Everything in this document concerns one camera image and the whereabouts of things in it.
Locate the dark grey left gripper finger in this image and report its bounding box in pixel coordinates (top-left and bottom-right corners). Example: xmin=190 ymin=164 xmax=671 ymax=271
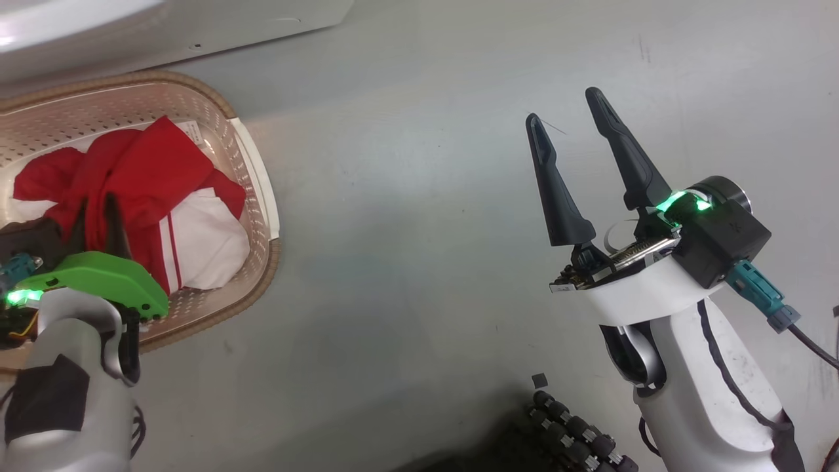
xmin=105 ymin=193 xmax=132 ymax=258
xmin=69 ymin=197 xmax=90 ymax=256

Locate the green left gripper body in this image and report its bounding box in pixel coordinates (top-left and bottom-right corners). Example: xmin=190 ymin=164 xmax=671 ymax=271
xmin=14 ymin=251 xmax=170 ymax=321

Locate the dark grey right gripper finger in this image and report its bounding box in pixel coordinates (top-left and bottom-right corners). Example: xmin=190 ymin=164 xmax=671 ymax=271
xmin=585 ymin=87 xmax=673 ymax=210
xmin=525 ymin=113 xmax=597 ymax=248

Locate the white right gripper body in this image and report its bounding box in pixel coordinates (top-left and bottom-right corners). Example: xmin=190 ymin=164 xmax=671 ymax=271
xmin=549 ymin=208 xmax=728 ymax=327

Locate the red and white garment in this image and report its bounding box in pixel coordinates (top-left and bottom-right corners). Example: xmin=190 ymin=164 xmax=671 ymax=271
xmin=0 ymin=116 xmax=251 ymax=296

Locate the cream perforated laundry basket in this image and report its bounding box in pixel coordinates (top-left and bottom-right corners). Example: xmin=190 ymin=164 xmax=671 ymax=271
xmin=0 ymin=70 xmax=283 ymax=355

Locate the white front-load washing machine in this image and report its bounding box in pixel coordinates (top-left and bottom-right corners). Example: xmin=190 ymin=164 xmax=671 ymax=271
xmin=0 ymin=0 xmax=355 ymax=83

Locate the teal left camera cable plug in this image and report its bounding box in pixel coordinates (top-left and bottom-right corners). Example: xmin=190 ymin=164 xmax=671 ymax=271
xmin=0 ymin=254 xmax=43 ymax=289

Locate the black ribbed cable chain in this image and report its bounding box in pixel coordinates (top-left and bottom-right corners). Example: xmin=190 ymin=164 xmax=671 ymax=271
xmin=528 ymin=374 xmax=640 ymax=472

